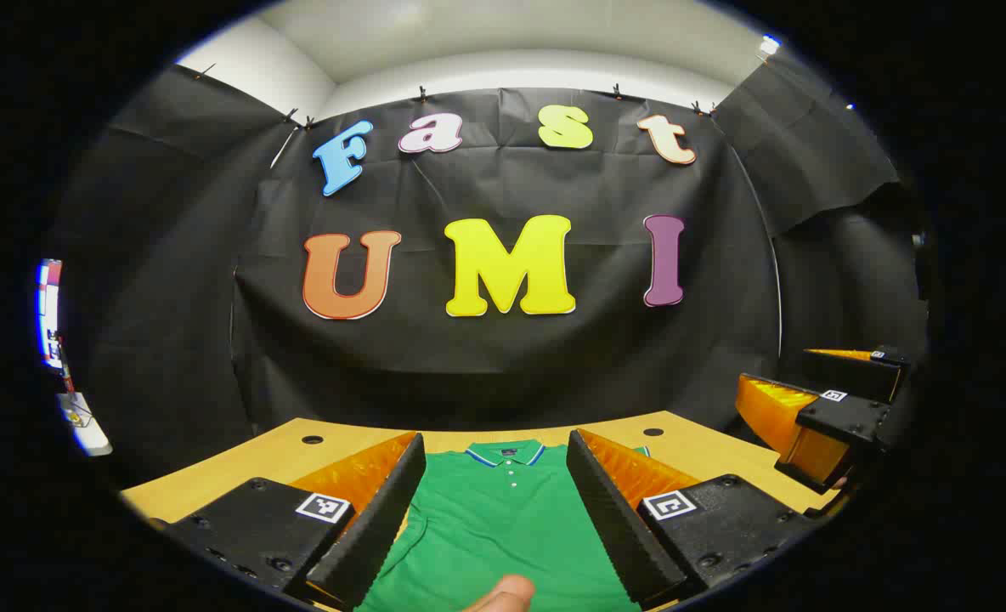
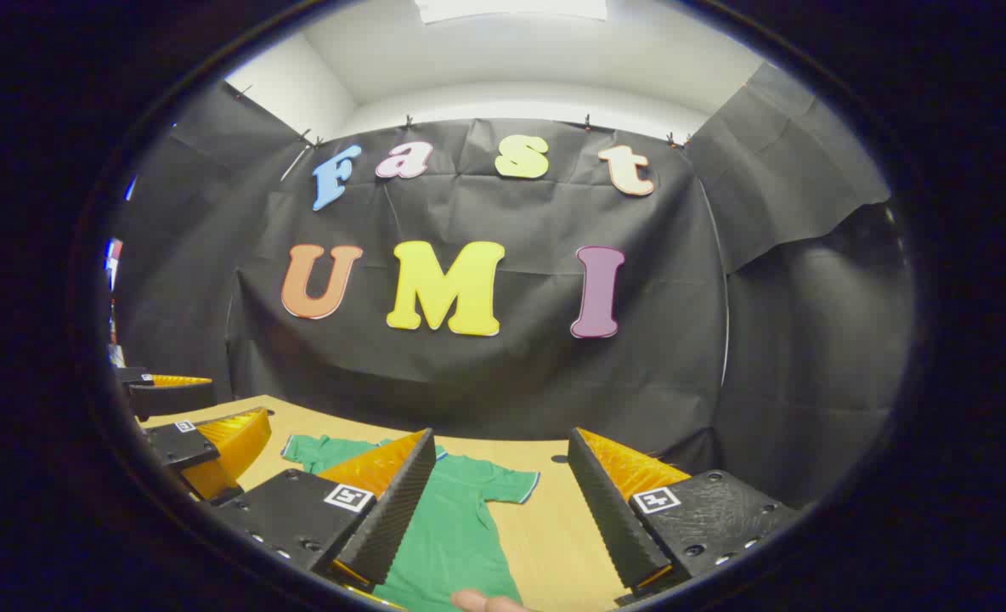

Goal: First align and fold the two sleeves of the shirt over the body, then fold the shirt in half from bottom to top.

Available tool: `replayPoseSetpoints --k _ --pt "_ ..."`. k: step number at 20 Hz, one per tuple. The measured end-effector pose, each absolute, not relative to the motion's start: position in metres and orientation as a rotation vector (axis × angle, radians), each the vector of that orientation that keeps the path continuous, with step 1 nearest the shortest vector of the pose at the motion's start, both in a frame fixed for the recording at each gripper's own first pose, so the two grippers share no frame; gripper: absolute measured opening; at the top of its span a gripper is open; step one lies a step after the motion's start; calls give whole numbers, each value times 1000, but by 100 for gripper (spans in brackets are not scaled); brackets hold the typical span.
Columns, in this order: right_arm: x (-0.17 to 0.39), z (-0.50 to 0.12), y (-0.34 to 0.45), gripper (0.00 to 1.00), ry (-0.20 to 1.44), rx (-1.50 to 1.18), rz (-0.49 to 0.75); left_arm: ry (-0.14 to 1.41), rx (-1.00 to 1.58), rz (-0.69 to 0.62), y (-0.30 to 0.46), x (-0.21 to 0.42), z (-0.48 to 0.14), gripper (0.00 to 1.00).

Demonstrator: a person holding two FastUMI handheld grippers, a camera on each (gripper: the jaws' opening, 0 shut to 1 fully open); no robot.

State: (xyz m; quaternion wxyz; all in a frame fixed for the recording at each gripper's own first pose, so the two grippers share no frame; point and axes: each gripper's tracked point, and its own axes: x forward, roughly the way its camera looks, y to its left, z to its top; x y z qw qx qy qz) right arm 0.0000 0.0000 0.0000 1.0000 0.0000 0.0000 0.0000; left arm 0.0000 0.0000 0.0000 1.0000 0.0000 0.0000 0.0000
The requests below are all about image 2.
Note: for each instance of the bright monitor screen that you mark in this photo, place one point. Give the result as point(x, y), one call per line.
point(113, 259)

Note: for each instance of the black backdrop cloth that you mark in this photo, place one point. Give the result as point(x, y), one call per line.
point(503, 374)

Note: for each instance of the green T-shirt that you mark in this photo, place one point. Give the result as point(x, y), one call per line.
point(460, 527)

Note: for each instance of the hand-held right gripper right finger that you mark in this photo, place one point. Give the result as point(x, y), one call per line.
point(609, 518)

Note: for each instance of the white ceiling light panel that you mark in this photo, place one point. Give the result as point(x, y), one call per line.
point(511, 8)

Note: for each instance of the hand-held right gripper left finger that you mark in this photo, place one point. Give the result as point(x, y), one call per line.
point(401, 510)

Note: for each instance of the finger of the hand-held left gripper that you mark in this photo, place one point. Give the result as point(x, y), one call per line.
point(172, 398)
point(176, 444)

